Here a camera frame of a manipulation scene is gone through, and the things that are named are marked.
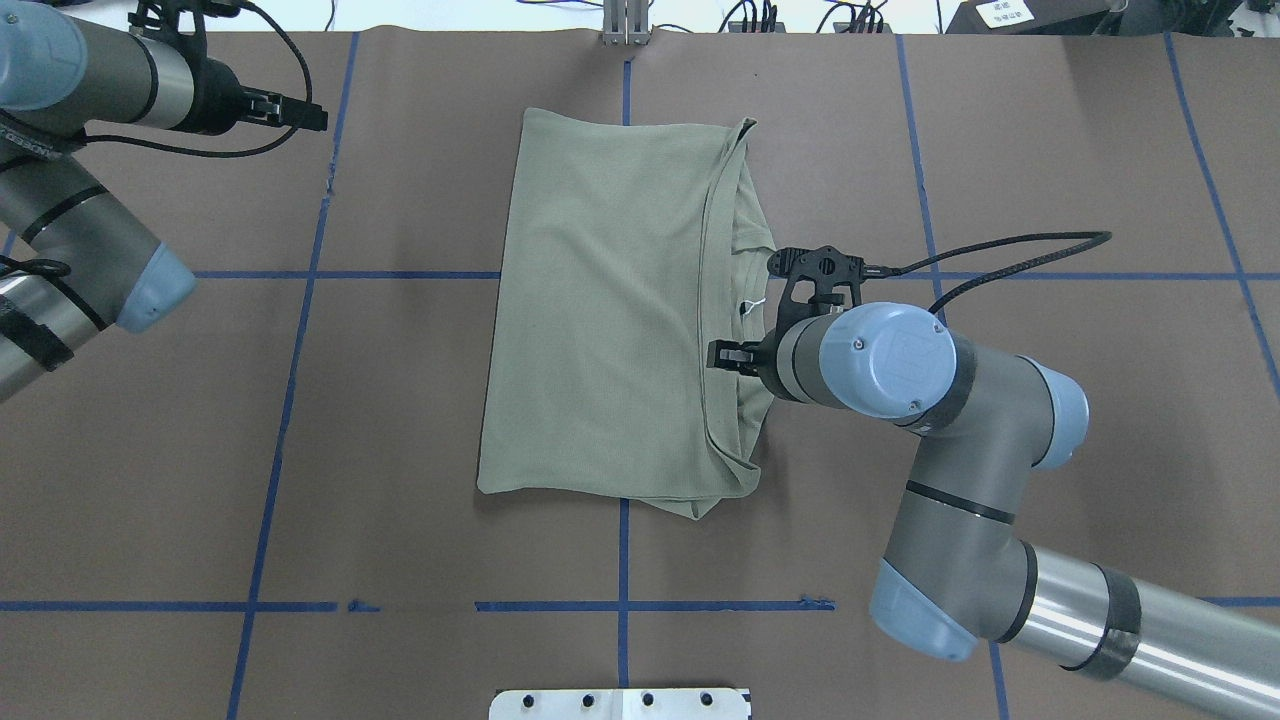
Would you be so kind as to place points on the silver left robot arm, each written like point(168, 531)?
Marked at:
point(94, 263)

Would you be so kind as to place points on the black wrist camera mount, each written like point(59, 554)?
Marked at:
point(180, 24)
point(818, 282)

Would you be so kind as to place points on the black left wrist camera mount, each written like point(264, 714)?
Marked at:
point(180, 24)

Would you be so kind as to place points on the aluminium frame post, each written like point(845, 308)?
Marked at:
point(626, 22)

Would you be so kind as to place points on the olive green long-sleeve shirt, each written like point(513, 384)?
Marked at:
point(629, 249)

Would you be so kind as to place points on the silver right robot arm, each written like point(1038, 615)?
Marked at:
point(954, 573)

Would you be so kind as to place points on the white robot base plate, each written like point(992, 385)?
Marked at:
point(623, 703)

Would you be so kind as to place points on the brown paper table cover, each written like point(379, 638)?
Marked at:
point(265, 507)

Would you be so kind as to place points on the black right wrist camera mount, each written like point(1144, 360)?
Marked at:
point(818, 282)

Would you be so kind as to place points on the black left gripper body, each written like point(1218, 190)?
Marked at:
point(217, 103)

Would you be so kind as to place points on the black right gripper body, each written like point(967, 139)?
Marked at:
point(767, 357)

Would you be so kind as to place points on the black box with label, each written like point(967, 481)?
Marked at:
point(1048, 18)

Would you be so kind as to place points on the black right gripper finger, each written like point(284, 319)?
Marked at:
point(727, 349)
point(743, 364)

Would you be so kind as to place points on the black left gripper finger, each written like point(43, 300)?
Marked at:
point(310, 120)
point(258, 103)

